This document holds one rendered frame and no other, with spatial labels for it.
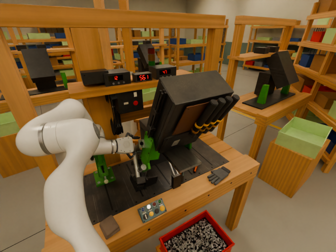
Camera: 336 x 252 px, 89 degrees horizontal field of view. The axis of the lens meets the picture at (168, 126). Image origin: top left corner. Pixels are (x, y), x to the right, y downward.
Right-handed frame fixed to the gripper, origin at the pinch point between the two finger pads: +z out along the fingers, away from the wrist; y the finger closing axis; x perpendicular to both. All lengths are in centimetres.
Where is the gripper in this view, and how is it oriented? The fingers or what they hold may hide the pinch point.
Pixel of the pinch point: (139, 144)
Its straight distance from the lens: 113.0
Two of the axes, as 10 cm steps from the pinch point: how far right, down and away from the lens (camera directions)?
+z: 8.4, -0.1, 5.4
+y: -1.9, -9.4, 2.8
